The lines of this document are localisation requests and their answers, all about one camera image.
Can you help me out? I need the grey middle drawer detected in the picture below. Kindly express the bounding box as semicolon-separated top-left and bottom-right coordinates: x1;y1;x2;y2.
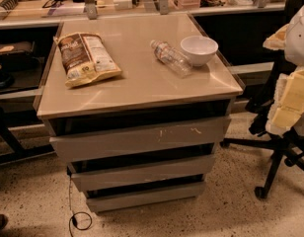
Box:
71;154;215;192

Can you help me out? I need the black cable on floor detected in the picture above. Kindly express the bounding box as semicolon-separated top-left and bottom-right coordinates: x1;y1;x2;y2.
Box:
67;175;94;237

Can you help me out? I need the black office chair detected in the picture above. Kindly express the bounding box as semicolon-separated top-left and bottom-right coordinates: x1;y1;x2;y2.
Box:
220;0;304;199

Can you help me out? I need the grey drawer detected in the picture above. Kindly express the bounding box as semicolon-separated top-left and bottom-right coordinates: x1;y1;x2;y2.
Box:
86;181;205;213
71;154;215;192
50;117;230;163

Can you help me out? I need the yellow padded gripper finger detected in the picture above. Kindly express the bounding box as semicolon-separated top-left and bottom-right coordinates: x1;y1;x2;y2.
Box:
266;67;304;135
263;25;288;50

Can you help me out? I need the white bowl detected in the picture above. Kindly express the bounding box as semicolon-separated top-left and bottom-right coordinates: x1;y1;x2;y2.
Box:
181;36;218;66

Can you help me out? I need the grey top drawer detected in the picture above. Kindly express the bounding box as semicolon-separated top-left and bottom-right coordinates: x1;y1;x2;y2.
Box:
50;117;230;163

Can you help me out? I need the clear plastic water bottle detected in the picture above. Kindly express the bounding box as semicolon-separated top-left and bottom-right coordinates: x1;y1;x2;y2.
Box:
150;39;192;78

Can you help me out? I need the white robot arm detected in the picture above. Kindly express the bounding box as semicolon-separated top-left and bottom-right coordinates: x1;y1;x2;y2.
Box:
263;5;304;135

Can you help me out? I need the brown chip bag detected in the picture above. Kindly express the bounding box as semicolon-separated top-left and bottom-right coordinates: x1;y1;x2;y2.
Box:
54;32;121;88

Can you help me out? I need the grey bottom drawer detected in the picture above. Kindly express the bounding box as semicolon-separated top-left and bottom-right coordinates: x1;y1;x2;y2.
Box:
86;181;205;213

